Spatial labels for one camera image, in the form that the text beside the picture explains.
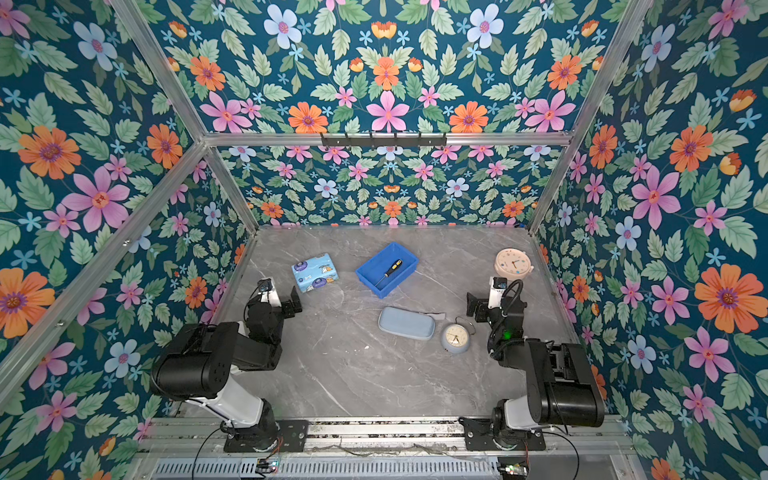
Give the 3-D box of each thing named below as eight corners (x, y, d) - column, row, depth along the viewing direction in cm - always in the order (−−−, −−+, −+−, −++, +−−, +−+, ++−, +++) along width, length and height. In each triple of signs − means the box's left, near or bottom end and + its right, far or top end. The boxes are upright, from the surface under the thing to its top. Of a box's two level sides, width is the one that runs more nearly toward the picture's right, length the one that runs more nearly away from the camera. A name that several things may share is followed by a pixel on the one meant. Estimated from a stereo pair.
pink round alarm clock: (498, 280, 106) (500, 274, 103) (491, 254, 114) (494, 248, 111) (532, 280, 106) (535, 274, 103) (523, 254, 114) (526, 248, 111)
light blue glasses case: (376, 333, 93) (376, 329, 91) (382, 309, 98) (381, 305, 96) (442, 342, 91) (443, 338, 89) (444, 316, 96) (444, 312, 94)
